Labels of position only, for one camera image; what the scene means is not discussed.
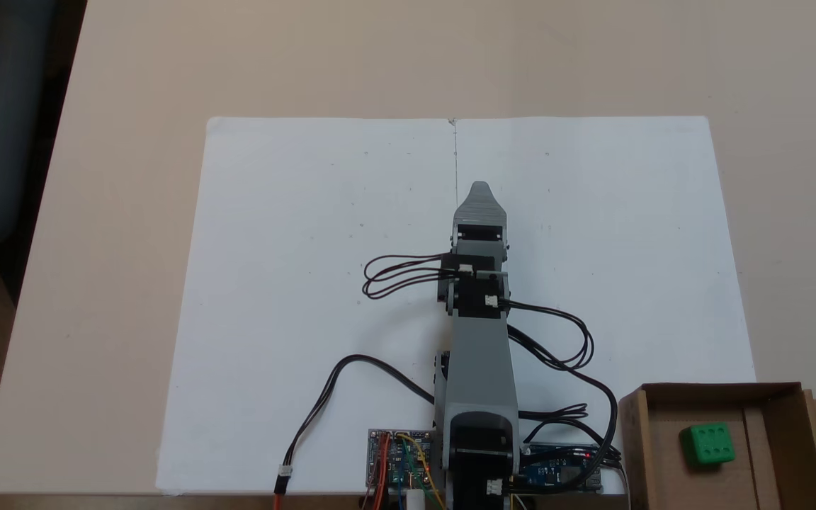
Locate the orange wire bundle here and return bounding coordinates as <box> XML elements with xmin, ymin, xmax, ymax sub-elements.
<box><xmin>362</xmin><ymin>432</ymin><xmax>391</xmax><ymax>510</ymax></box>

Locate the yellow wire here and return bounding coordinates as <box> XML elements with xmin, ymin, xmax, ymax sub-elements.
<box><xmin>395</xmin><ymin>433</ymin><xmax>446</xmax><ymax>510</ymax></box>

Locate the circuit board with red light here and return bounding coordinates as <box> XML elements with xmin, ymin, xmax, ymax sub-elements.
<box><xmin>368</xmin><ymin>429</ymin><xmax>436</xmax><ymax>491</ymax></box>

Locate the brown cardboard box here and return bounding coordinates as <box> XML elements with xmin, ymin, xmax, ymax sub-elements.
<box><xmin>618</xmin><ymin>381</ymin><xmax>816</xmax><ymax>510</ymax></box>

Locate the grey blue chair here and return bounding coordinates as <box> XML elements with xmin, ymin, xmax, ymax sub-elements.
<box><xmin>0</xmin><ymin>0</ymin><xmax>86</xmax><ymax>284</ymax></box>

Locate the white paper sheet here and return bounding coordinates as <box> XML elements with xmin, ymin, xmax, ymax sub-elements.
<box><xmin>450</xmin><ymin>115</ymin><xmax>757</xmax><ymax>497</ymax></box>
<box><xmin>155</xmin><ymin>117</ymin><xmax>460</xmax><ymax>495</ymax></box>

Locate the black wire to arm base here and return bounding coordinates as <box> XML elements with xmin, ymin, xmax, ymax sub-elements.
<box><xmin>507</xmin><ymin>326</ymin><xmax>623</xmax><ymax>465</ymax></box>

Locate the green die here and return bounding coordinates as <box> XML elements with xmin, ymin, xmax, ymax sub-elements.
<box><xmin>679</xmin><ymin>423</ymin><xmax>736</xmax><ymax>468</ymax></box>

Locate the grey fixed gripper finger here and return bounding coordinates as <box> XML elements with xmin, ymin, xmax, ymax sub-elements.
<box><xmin>453</xmin><ymin>181</ymin><xmax>507</xmax><ymax>228</ymax></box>

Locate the black wrist wire loop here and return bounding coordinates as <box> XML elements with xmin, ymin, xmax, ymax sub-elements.
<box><xmin>363</xmin><ymin>253</ymin><xmax>453</xmax><ymax>300</ymax></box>

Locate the black forearm wire loop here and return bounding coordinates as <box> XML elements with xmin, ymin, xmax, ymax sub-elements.
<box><xmin>504</xmin><ymin>301</ymin><xmax>594</xmax><ymax>371</ymax></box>

